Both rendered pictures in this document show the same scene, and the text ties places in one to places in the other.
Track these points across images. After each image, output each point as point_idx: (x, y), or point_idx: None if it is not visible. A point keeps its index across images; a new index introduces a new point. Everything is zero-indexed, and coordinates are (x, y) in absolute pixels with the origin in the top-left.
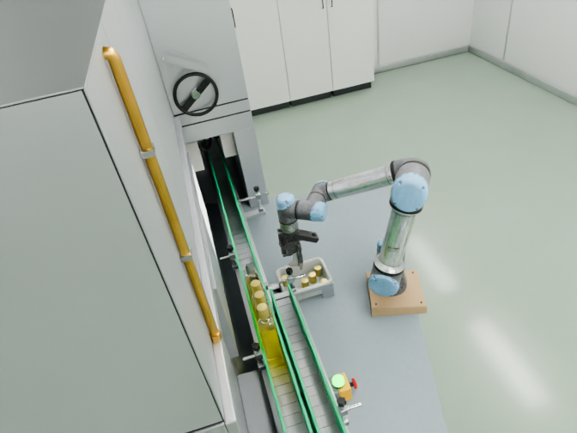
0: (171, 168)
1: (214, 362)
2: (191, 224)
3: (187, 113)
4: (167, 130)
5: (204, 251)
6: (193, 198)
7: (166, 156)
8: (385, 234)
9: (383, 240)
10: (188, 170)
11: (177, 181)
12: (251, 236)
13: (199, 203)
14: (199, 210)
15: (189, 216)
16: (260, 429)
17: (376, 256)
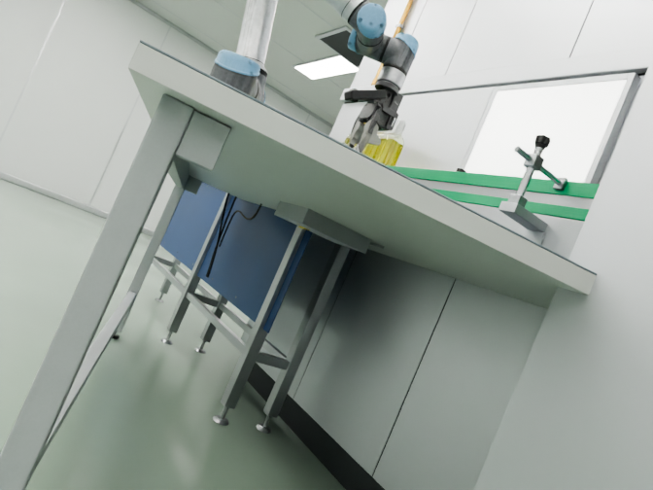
0: (472, 15)
1: (366, 84)
2: (453, 70)
3: None
4: (548, 3)
5: (427, 81)
6: (487, 69)
7: (472, 3)
8: (271, 27)
9: (269, 38)
10: (542, 61)
11: (474, 31)
12: (468, 203)
13: (510, 101)
14: (483, 87)
15: (462, 67)
16: None
17: (265, 69)
